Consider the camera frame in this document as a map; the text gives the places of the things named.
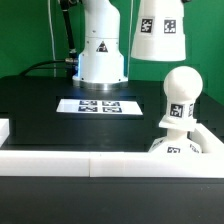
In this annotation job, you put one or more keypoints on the white lamp base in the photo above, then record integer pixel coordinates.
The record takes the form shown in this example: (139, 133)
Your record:
(176, 140)

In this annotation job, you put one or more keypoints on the white lamp bulb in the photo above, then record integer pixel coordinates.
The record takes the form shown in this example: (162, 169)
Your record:
(182, 86)

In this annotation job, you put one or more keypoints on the white lamp shade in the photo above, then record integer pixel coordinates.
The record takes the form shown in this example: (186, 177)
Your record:
(159, 34)

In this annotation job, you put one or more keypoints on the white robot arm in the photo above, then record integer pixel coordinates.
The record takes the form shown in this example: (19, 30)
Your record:
(100, 66)

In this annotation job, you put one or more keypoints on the white marker sheet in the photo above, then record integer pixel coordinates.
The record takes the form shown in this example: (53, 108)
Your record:
(99, 107)

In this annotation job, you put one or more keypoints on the white front fence wall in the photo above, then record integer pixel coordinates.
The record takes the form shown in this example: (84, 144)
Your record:
(112, 164)

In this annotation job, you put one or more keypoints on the white fence wall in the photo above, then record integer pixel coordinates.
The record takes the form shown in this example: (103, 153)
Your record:
(4, 130)
(207, 140)
(112, 164)

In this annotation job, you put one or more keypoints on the white right fence wall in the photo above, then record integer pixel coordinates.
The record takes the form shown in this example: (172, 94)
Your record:
(207, 140)

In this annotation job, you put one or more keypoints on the white left fence wall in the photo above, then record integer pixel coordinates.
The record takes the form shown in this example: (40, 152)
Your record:
(4, 130)

